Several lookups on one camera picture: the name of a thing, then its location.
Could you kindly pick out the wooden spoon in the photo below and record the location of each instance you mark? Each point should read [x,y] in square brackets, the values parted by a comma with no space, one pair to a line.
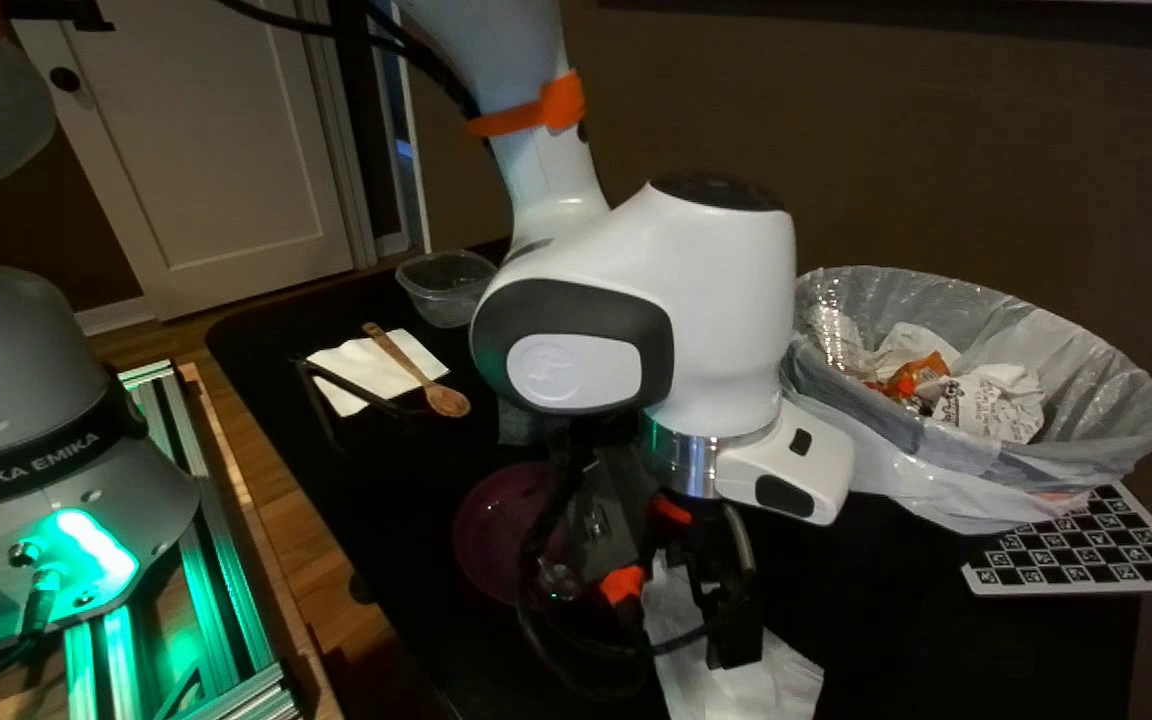
[444,396]

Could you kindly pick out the white tissue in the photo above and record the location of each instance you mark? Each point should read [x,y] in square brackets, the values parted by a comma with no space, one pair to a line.
[736,694]

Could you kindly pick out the black white checkerboard card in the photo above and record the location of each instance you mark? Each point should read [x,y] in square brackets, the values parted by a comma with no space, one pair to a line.
[1082,544]

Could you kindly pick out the dark door knob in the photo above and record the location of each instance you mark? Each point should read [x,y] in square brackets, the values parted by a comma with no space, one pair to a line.
[65,82]

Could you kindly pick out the white door frame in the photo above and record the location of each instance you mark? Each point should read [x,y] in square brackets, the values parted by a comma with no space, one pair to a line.
[407,203]

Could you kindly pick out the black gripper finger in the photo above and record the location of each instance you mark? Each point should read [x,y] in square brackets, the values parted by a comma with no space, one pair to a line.
[736,625]

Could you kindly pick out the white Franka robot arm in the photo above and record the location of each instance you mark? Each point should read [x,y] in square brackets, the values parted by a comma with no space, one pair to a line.
[699,305]

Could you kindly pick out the rubbish bin with plastic liner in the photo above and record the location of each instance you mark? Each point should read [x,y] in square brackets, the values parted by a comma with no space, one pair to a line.
[1082,401]

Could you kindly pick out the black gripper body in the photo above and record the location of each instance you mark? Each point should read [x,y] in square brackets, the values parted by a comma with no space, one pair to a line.
[682,542]

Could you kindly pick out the crumpled white paper trash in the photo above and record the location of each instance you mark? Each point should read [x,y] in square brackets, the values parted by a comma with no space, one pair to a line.
[996,401]

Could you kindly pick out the white door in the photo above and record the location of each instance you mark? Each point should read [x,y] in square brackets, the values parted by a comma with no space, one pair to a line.
[201,135]

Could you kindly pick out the orange wrapper trash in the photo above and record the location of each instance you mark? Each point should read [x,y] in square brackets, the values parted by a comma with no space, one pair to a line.
[911,378]

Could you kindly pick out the aluminium robot stand frame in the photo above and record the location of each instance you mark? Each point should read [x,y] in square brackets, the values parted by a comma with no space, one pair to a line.
[220,625]

